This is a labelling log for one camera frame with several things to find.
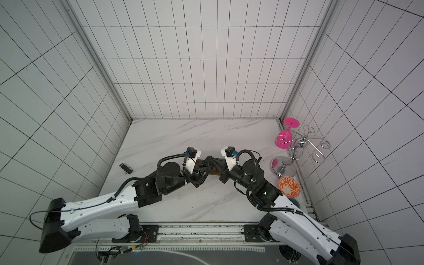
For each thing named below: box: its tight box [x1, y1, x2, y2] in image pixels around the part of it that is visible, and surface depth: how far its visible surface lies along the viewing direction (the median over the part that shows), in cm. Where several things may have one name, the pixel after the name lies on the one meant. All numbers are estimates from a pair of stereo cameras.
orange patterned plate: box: [278, 176, 301, 199], surface depth 87 cm
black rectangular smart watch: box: [118, 162, 134, 174], surface depth 95 cm
